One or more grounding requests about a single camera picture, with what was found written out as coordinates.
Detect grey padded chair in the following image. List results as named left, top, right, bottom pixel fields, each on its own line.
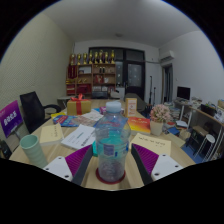
left=124, top=92, right=148, bottom=113

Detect yellow folder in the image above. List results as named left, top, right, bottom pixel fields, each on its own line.
left=50, top=112, right=68, bottom=119

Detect wooden shelf unit with trophies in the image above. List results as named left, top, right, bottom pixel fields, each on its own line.
left=65, top=49, right=118, bottom=99

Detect black computer monitor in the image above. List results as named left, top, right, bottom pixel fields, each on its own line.
left=176, top=85, right=192, bottom=101

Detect pale yellow envelope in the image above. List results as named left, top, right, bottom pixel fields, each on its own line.
left=130, top=132, right=173, bottom=157
left=39, top=123, right=65, bottom=147

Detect black bag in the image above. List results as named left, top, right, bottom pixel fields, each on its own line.
left=0, top=139, right=13, bottom=159

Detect black office chair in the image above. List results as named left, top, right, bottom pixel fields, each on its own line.
left=19, top=90, right=63, bottom=134

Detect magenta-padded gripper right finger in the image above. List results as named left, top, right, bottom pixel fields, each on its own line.
left=130, top=143, right=184, bottom=186

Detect cluttered wooden side desk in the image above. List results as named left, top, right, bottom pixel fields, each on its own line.
left=173, top=98, right=224, bottom=158

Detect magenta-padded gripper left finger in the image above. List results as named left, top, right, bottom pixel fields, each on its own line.
left=43, top=143, right=94, bottom=186

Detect purple sign board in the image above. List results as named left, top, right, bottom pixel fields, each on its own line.
left=0, top=99, right=24, bottom=139

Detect teal book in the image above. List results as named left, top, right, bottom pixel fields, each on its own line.
left=91, top=139, right=99, bottom=158

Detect pink flowers in white pot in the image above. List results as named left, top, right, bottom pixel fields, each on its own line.
left=148, top=103, right=173, bottom=137

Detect white round stool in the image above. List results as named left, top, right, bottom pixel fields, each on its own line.
left=203, top=133, right=217, bottom=158

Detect small round white table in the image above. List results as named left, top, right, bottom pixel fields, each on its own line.
left=56, top=95, right=73, bottom=109

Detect orange red book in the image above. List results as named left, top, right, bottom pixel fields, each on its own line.
left=127, top=116, right=152, bottom=135

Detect white printed leaflet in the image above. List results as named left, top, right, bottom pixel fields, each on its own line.
left=78, top=109, right=104, bottom=128

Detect white printed document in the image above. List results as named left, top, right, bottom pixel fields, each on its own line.
left=60, top=123, right=97, bottom=150

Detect pale green ribbed cup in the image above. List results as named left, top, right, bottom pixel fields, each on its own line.
left=19, top=134, right=49, bottom=169

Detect small upright orange box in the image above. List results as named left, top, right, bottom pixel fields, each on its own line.
left=125, top=97, right=138, bottom=118

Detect black framed glass door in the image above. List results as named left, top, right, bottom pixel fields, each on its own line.
left=88, top=47, right=146, bottom=100

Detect white wall air conditioner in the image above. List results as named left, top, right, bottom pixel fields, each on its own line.
left=158, top=49, right=176, bottom=62

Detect blue red book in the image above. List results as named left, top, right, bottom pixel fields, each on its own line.
left=52, top=114, right=79, bottom=128

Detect yellow gift box red ribbon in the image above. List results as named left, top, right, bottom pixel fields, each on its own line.
left=66, top=93, right=93, bottom=117

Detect clear plastic water bottle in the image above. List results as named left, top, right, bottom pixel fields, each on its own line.
left=94, top=100, right=132, bottom=184

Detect flat round red coaster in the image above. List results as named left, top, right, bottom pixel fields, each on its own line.
left=95, top=166, right=127, bottom=185

